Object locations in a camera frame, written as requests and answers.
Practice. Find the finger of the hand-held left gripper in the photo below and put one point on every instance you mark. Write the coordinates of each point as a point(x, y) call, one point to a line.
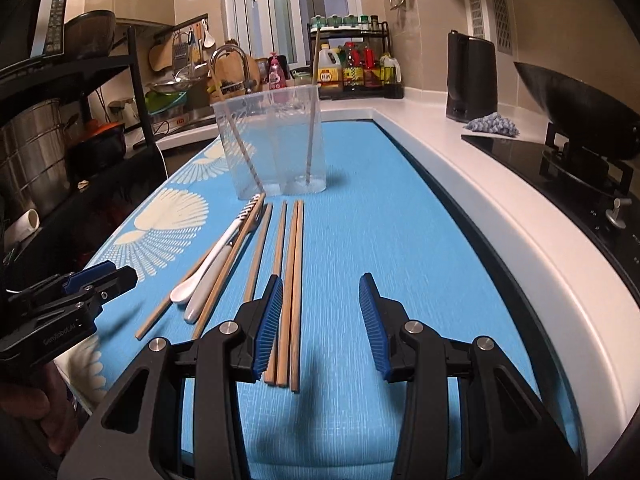
point(85, 276)
point(117, 280)

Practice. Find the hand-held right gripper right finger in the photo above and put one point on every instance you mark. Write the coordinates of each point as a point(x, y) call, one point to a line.
point(372, 330)

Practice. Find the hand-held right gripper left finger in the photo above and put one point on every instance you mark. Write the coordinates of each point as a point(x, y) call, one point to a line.
point(267, 327)

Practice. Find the white ceramic spoon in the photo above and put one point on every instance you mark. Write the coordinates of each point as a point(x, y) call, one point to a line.
point(181, 292)

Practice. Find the clear plastic container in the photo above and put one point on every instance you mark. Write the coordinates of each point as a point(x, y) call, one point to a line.
point(280, 150)

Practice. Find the person's left hand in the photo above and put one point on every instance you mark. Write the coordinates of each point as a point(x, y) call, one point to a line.
point(22, 405)

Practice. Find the white plastic pipe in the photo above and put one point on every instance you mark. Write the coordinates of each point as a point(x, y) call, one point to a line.
point(25, 225)

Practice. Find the blue patterned mat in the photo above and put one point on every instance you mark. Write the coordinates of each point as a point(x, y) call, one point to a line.
point(380, 220)

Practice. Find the stainless steel stockpot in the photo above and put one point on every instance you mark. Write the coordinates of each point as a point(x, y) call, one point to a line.
point(30, 160)

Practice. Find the orange black pot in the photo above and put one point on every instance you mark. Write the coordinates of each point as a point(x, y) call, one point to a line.
point(97, 142)

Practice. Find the white power strip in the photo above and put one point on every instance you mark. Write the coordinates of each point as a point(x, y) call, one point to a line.
point(177, 120)

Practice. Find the green plastic basin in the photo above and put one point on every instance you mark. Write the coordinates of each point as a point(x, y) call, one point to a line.
point(167, 104)

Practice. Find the black metal shelf rack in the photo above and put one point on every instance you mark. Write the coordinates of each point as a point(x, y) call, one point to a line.
point(135, 85)

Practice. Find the black glass cooktop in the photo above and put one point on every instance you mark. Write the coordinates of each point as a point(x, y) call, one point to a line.
point(525, 160)

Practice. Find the wooden cutting board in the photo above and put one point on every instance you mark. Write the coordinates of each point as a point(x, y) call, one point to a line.
point(160, 55)

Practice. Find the blue white dishcloth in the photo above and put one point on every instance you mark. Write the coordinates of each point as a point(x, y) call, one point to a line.
point(492, 125)

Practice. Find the metal grater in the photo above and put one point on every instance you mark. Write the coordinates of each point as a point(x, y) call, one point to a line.
point(181, 50)

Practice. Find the black spice rack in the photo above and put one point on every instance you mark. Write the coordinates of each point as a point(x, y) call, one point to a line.
point(395, 91)

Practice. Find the dark mixing bowl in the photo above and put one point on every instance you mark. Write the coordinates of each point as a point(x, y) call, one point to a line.
point(90, 35)

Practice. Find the pink dish soap bottle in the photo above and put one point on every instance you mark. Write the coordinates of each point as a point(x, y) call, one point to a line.
point(275, 75)

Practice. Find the chrome kitchen faucet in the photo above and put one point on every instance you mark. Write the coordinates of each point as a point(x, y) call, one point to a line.
point(227, 50)

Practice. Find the red label sauce bottle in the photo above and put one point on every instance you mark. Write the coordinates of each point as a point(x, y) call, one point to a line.
point(354, 72)
point(370, 70)

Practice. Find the hanging white ladle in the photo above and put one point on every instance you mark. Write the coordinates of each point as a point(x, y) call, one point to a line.
point(209, 37)

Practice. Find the clear oil jug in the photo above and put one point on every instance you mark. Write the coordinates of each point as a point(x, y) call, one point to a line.
point(391, 71)

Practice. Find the yellow cooking oil bottle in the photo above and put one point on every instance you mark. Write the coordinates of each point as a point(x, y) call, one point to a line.
point(330, 72)

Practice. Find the silver stove knob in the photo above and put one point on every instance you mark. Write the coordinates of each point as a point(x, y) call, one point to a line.
point(616, 216)

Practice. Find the black electric kettle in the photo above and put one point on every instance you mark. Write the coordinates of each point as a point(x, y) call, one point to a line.
point(472, 80)

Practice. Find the black burner grate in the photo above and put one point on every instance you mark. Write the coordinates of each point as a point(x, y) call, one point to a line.
point(590, 165)

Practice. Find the black wok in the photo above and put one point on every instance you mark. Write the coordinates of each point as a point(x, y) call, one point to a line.
point(575, 105)

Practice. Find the row of spice jars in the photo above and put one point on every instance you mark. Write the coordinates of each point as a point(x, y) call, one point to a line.
point(345, 21)

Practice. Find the white framed window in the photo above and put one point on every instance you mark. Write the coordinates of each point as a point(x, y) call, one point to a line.
point(295, 5)

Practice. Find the large wall vent grille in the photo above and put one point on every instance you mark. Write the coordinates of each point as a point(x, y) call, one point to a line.
point(501, 17)

